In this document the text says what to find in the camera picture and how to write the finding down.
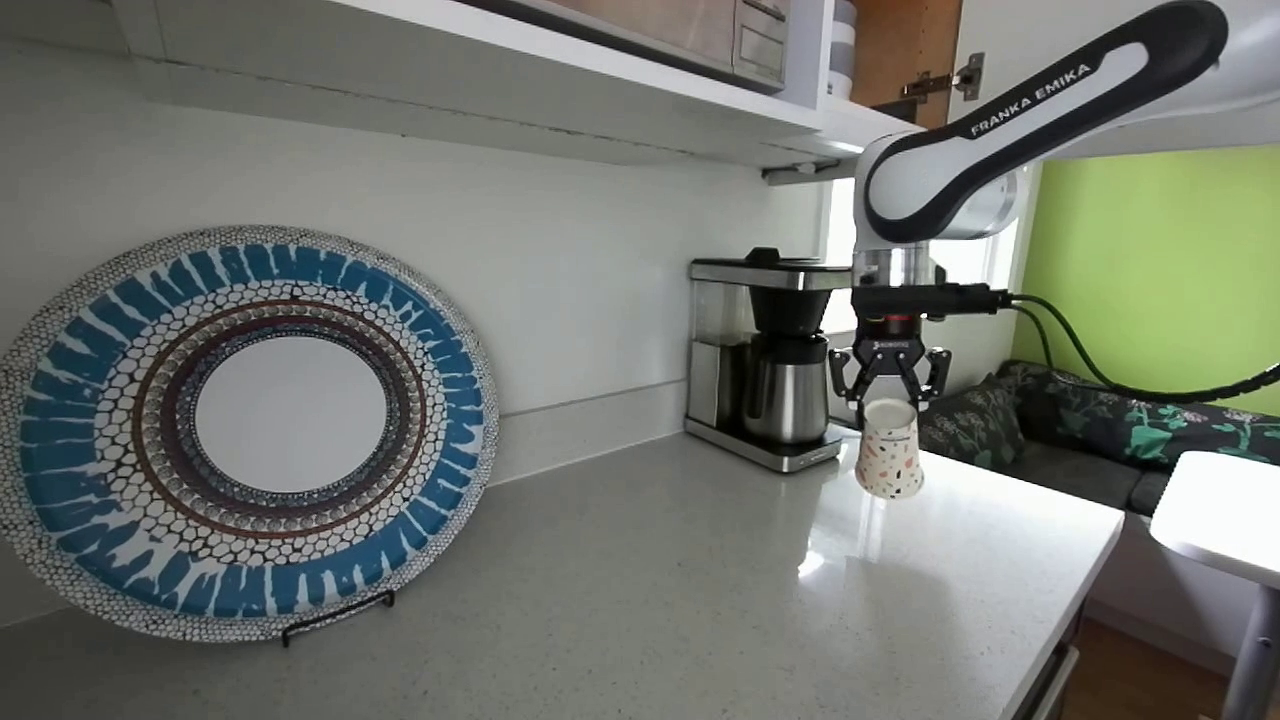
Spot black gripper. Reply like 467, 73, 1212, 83
828, 312, 955, 430

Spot confetti print paper cup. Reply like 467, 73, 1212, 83
853, 394, 927, 505

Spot steel and black coffee maker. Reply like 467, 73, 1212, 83
683, 243, 865, 479

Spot under-cabinet light strip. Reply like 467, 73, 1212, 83
756, 154, 865, 182

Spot metal cabinet door hinge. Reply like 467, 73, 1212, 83
882, 49, 994, 127

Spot white open cabinet door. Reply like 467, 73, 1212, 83
939, 0, 1280, 168

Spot white upper cabinet carcass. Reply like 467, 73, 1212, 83
114, 0, 969, 182

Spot dark sofa with green-patterned cushions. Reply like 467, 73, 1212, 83
918, 355, 1280, 516

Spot blue and white decorative plate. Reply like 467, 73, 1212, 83
0, 222, 505, 648

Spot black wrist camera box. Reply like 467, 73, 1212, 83
853, 278, 1015, 318

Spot black wire plate stand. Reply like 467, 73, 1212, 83
278, 582, 401, 650

